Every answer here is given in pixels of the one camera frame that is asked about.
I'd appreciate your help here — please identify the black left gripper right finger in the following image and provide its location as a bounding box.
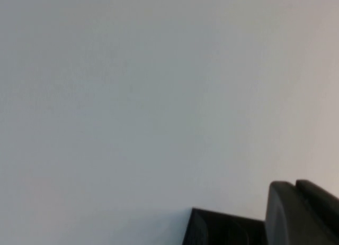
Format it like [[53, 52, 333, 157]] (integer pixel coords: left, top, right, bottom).
[[295, 179, 339, 235]]

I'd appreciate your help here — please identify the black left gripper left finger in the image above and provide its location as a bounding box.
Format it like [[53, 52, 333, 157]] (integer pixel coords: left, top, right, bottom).
[[265, 180, 339, 245]]

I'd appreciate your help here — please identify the black perforated book stand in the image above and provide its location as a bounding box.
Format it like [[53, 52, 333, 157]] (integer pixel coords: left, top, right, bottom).
[[182, 207, 267, 245]]

